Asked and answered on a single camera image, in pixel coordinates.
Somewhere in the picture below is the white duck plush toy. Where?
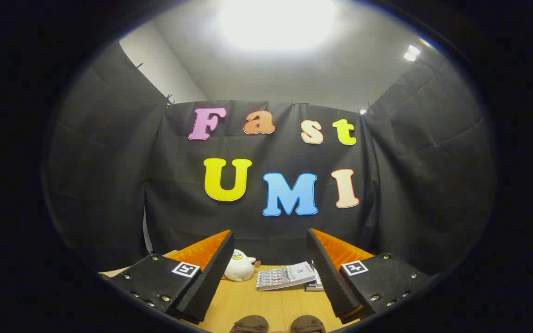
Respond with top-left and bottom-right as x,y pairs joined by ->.
224,250 -> 261,282

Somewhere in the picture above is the black backdrop cloth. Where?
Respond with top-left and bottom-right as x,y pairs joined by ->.
44,42 -> 496,278

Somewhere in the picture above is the patterned cover book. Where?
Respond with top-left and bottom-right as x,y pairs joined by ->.
256,262 -> 317,291

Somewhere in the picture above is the brown fuzzy shoe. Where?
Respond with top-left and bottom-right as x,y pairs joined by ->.
229,315 -> 269,333
291,315 -> 327,333

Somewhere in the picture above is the large ceiling lamp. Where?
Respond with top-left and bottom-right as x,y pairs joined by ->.
218,0 -> 341,51

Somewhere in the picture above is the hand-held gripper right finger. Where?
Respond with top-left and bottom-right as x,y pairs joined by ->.
306,228 -> 434,324

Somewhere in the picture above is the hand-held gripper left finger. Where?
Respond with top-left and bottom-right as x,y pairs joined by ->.
102,230 -> 236,324

